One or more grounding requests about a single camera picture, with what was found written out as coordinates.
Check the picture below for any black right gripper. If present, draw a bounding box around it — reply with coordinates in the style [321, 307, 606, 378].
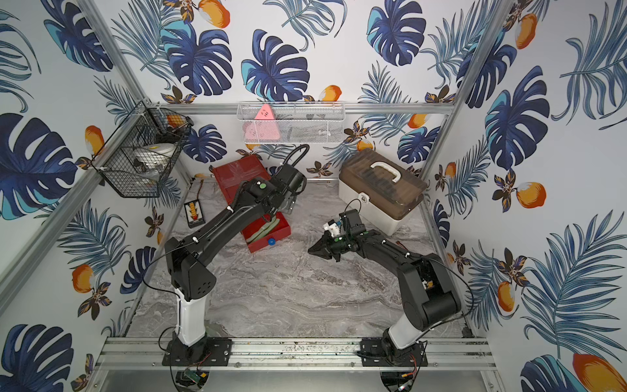
[307, 230, 352, 261]

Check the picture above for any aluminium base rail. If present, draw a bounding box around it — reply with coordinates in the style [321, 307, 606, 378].
[95, 337, 496, 372]

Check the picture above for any black wire basket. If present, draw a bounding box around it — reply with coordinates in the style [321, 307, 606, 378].
[91, 101, 194, 199]

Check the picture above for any clear wall shelf tray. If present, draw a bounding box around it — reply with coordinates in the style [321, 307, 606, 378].
[237, 101, 346, 144]

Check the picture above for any pink triangle item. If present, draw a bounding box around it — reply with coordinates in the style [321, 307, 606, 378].
[243, 104, 281, 143]

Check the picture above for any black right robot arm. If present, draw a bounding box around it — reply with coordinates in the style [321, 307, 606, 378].
[308, 209, 461, 350]

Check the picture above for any red drawer cabinet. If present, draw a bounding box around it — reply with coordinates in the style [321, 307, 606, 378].
[212, 156, 292, 253]

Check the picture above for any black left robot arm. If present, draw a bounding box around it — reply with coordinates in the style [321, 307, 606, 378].
[166, 164, 307, 347]

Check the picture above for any white storage box brown lid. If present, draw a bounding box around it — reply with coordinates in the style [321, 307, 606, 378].
[339, 150, 427, 236]

